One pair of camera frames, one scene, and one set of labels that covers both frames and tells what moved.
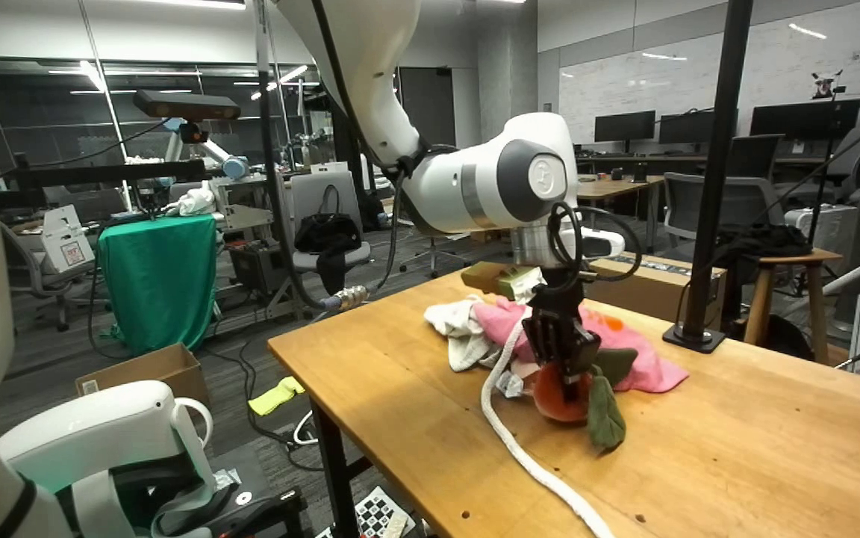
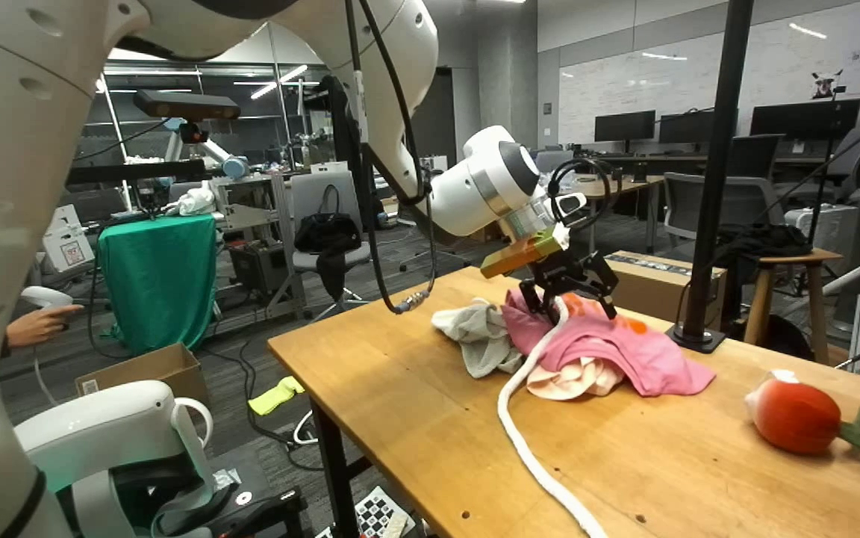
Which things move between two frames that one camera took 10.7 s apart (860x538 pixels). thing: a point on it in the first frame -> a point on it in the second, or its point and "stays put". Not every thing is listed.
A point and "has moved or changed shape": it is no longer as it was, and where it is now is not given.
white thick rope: (504, 436) has moved or changed shape
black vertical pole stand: (701, 324) stays put
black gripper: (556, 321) -> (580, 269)
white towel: (465, 333) has moved or changed shape
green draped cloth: (160, 275) stays put
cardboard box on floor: (171, 366) stays put
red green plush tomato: (587, 399) -> (801, 417)
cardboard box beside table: (649, 284) stays put
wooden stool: (810, 257) stays put
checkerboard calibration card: (378, 514) stays put
